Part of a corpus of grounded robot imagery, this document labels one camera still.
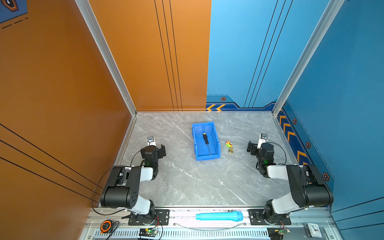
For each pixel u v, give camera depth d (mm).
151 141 804
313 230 682
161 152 881
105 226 687
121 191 444
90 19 728
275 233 700
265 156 711
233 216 711
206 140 1021
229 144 991
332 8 700
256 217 725
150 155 711
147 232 708
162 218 740
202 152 961
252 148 852
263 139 804
